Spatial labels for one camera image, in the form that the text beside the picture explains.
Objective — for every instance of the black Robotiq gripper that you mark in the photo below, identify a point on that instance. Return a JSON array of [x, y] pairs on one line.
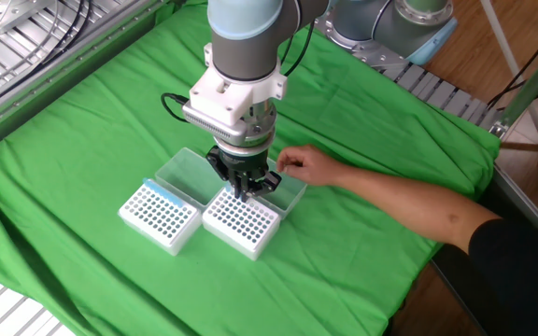
[[243, 163]]

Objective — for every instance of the white pipette tip rack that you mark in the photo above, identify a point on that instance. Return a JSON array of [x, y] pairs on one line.
[[241, 228], [159, 221]]

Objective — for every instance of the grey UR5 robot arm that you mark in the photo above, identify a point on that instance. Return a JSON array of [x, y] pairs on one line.
[[245, 56]]

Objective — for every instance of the person's bare forearm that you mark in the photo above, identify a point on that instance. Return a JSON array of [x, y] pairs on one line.
[[414, 205]]

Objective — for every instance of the person's hand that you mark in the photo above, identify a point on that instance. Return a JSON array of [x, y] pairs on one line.
[[311, 165]]

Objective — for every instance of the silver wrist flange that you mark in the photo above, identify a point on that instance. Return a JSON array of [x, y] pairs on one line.
[[259, 128]]

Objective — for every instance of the green table cloth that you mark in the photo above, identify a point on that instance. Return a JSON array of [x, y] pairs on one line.
[[367, 116]]

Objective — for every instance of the silver metal plate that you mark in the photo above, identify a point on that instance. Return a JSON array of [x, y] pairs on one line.
[[12, 11]]

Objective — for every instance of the thin white pole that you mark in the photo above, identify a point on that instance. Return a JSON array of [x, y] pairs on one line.
[[506, 51]]

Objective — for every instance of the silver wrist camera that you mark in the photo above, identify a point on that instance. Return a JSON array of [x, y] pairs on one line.
[[208, 126]]

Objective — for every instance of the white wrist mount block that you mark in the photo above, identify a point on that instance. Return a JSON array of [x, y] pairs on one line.
[[222, 100]]

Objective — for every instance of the grey aluminium frame rail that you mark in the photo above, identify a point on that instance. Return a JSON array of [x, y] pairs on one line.
[[40, 88]]

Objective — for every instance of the aluminium table edge rail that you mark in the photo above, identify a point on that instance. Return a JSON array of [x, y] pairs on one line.
[[526, 203]]

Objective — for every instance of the aluminium corner post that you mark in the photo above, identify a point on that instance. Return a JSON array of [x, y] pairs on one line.
[[535, 80]]

